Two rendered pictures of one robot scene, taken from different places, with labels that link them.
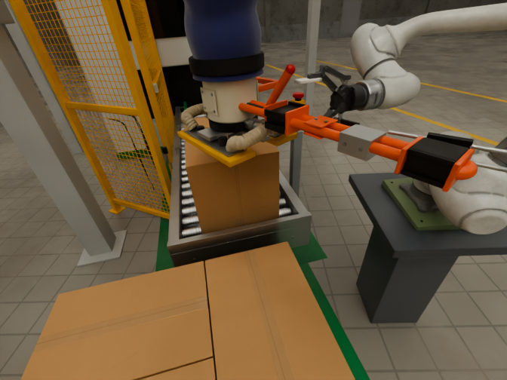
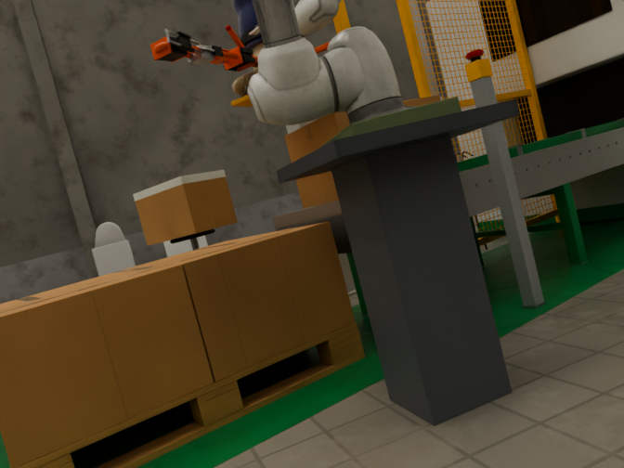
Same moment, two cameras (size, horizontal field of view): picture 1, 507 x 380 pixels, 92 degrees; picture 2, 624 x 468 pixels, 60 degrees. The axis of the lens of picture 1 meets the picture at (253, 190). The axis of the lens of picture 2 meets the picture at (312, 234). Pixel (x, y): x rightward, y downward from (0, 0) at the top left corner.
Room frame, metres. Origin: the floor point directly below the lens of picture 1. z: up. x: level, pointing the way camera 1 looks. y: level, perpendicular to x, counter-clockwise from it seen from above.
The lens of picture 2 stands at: (0.00, -2.04, 0.63)
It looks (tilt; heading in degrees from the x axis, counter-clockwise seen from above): 3 degrees down; 69
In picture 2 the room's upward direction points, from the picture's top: 15 degrees counter-clockwise
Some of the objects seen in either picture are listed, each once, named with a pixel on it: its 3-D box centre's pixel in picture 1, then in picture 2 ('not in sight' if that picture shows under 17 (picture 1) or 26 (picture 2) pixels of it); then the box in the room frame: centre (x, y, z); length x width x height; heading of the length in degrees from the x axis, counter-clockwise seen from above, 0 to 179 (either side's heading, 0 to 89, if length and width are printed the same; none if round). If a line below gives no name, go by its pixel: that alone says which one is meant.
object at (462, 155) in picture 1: (432, 161); (169, 49); (0.36, -0.31, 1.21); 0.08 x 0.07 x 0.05; 38
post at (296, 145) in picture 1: (295, 170); (505, 185); (1.52, -0.31, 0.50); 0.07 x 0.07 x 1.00; 12
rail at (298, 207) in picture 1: (252, 142); (552, 167); (2.07, -0.02, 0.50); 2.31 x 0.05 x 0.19; 12
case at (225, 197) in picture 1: (228, 166); (372, 159); (1.21, 0.13, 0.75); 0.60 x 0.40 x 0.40; 11
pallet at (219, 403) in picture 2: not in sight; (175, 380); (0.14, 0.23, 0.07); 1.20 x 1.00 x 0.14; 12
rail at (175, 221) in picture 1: (178, 154); not in sight; (1.94, 0.62, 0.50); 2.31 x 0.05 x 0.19; 12
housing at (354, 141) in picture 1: (361, 142); (200, 55); (0.47, -0.23, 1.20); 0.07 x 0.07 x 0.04; 38
